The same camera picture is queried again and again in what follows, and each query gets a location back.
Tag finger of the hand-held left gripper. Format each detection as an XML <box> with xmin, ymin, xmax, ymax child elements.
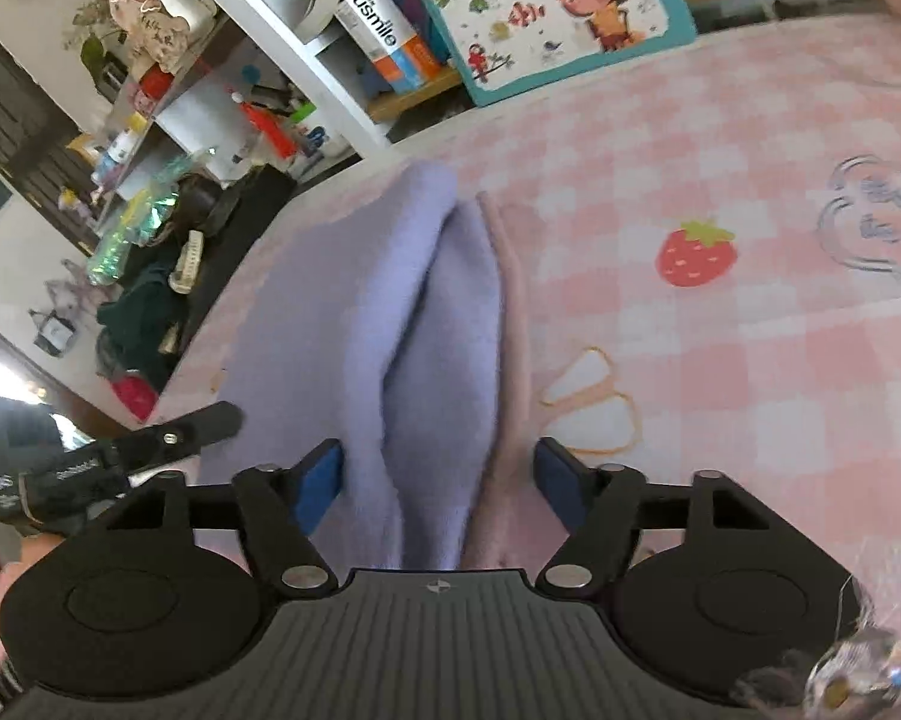
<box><xmin>124</xmin><ymin>401</ymin><xmax>243</xmax><ymax>475</ymax></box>

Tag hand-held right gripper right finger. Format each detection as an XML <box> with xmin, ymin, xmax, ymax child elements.
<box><xmin>533</xmin><ymin>436</ymin><xmax>777</xmax><ymax>592</ymax></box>

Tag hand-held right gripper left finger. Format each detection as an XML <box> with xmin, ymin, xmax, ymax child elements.
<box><xmin>106</xmin><ymin>441</ymin><xmax>345</xmax><ymax>593</ymax></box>

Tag purple and pink sweater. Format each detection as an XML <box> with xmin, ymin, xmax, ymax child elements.
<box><xmin>196</xmin><ymin>161</ymin><xmax>647</xmax><ymax>571</ymax></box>

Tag person's left forearm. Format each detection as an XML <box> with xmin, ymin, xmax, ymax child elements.
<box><xmin>0</xmin><ymin>521</ymin><xmax>54</xmax><ymax>713</ymax></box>

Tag red cloth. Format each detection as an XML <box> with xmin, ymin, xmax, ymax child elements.
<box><xmin>113</xmin><ymin>375</ymin><xmax>159</xmax><ymax>421</ymax></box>

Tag dark green cloth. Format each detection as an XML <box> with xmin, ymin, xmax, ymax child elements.
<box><xmin>97</xmin><ymin>255</ymin><xmax>189</xmax><ymax>383</ymax></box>

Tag white wristwatch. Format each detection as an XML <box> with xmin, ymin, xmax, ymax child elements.
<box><xmin>169</xmin><ymin>229</ymin><xmax>206</xmax><ymax>295</ymax></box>

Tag black rectangular box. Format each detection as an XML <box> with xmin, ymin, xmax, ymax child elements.
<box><xmin>158</xmin><ymin>165</ymin><xmax>298</xmax><ymax>391</ymax></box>

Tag pink checkered table mat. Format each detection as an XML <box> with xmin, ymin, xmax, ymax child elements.
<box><xmin>151</xmin><ymin>11</ymin><xmax>901</xmax><ymax>616</ymax></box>

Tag iridescent green foil bag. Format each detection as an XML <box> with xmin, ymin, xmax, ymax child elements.
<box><xmin>86</xmin><ymin>154</ymin><xmax>219</xmax><ymax>286</ymax></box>

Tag dark leather shoe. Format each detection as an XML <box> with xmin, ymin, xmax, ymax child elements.
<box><xmin>184</xmin><ymin>172</ymin><xmax>249</xmax><ymax>233</ymax></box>

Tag red tassel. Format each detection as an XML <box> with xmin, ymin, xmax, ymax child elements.
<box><xmin>233</xmin><ymin>94</ymin><xmax>298</xmax><ymax>158</ymax></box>

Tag white tub with green rim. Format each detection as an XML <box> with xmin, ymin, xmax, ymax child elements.
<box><xmin>293</xmin><ymin>109</ymin><xmax>347</xmax><ymax>158</ymax></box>

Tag blurred translucent object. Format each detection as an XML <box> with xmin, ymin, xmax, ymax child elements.
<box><xmin>735</xmin><ymin>577</ymin><xmax>901</xmax><ymax>720</ymax></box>

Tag dark wooden door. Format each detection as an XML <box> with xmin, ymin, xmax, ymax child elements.
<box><xmin>0</xmin><ymin>15</ymin><xmax>92</xmax><ymax>256</ymax></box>

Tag green potted plant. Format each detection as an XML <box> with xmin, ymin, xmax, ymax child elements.
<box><xmin>68</xmin><ymin>0</ymin><xmax>133</xmax><ymax>91</ymax></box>

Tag white ornament with wooden plaque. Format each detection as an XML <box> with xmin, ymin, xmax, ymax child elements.
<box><xmin>109</xmin><ymin>0</ymin><xmax>219</xmax><ymax>65</ymax></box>

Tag white wooden bookshelf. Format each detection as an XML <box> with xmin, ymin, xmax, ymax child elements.
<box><xmin>83</xmin><ymin>0</ymin><xmax>872</xmax><ymax>188</ymax></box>

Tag white and orange carton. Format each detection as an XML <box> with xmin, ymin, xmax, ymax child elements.
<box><xmin>337</xmin><ymin>0</ymin><xmax>444</xmax><ymax>95</ymax></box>

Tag children's picture sound book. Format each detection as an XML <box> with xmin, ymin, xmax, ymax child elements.
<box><xmin>386</xmin><ymin>0</ymin><xmax>699</xmax><ymax>107</ymax></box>

